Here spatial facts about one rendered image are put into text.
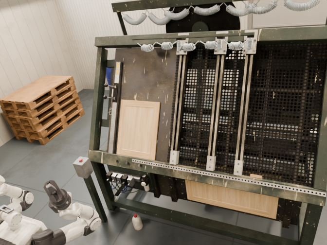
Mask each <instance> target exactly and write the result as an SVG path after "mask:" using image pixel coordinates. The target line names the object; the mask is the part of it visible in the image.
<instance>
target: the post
mask: <svg viewBox="0 0 327 245"><path fill-rule="evenodd" d="M83 179H84V181H85V184H86V186H87V188H88V191H89V193H90V196H91V199H92V201H93V204H94V206H95V208H96V211H97V213H98V215H99V218H100V219H101V222H102V223H105V222H106V221H107V220H108V219H107V216H106V213H105V211H104V208H103V206H102V203H101V200H100V198H99V195H98V192H97V190H96V187H95V185H94V182H93V179H92V177H91V175H90V176H89V177H88V178H83Z"/></svg>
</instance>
